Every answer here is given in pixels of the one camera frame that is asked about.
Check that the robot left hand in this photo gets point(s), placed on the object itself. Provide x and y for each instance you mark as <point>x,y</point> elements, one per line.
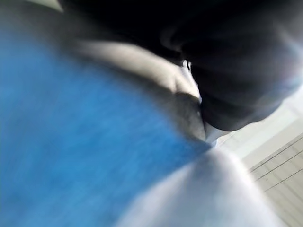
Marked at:
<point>232,71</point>

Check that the blue and white garment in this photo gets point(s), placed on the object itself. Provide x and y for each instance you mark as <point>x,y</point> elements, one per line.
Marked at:
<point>71,146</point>

